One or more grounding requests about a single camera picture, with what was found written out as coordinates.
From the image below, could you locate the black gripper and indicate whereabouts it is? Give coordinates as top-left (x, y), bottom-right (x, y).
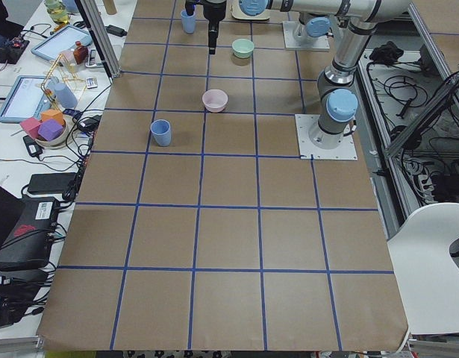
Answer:
top-left (185, 0), bottom-right (227, 55)

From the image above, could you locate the blue cup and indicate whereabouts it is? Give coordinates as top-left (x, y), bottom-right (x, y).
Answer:
top-left (150, 119), bottom-right (172, 147)
top-left (181, 10), bottom-right (196, 34)

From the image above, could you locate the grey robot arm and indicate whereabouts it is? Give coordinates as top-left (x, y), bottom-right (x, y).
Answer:
top-left (239, 1), bottom-right (410, 149)
top-left (181, 1), bottom-right (330, 54)

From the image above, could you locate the green bowl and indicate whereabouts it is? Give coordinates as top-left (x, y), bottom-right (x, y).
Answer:
top-left (231, 38), bottom-right (255, 59)

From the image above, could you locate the pink bowl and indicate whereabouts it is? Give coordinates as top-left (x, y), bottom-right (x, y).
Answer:
top-left (202, 89), bottom-right (228, 113)

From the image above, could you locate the brown glass bottle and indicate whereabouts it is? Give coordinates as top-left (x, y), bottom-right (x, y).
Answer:
top-left (73, 41), bottom-right (89, 65)

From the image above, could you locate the blue tablet far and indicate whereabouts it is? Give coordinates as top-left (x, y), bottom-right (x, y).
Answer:
top-left (31, 25), bottom-right (93, 60)

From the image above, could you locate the blue tablet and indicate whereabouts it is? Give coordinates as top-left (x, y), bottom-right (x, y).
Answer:
top-left (0, 75), bottom-right (51, 123)
top-left (31, 25), bottom-right (93, 60)

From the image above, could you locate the lavender plastic bottle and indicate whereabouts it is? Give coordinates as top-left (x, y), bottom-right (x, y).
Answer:
top-left (54, 82), bottom-right (78, 109)

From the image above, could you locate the bowl of coloured blocks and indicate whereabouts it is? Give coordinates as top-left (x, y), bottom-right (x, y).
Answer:
top-left (20, 109), bottom-right (69, 149)

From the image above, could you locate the blue tablet near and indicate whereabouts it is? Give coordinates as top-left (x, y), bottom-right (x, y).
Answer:
top-left (0, 75), bottom-right (51, 123)

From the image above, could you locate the black power adapter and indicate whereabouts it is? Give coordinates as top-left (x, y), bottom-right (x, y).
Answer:
top-left (27, 172), bottom-right (76, 195)

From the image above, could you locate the black computer box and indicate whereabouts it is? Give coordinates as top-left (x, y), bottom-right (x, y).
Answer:
top-left (0, 196), bottom-right (60, 271)

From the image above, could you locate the white chair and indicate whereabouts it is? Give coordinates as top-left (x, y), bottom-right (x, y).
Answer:
top-left (388, 203), bottom-right (459, 335)

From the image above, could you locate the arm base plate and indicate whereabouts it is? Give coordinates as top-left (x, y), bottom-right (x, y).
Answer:
top-left (283, 21), bottom-right (330, 52)
top-left (295, 114), bottom-right (357, 160)

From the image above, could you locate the aluminium frame post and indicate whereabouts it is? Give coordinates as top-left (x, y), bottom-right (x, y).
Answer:
top-left (75, 0), bottom-right (121, 79)

